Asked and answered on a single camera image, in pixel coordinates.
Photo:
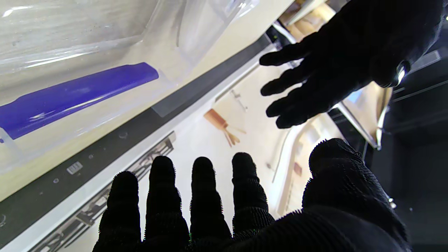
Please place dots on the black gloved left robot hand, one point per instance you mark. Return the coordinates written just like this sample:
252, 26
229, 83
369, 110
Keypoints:
350, 52

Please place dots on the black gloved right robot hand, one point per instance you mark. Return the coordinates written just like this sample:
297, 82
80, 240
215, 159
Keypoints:
315, 210

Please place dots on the clear container with blue clips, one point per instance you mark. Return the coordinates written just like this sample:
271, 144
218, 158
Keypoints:
105, 70

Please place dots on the printed kitchen backdrop cloth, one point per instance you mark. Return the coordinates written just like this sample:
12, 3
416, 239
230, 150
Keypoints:
217, 147

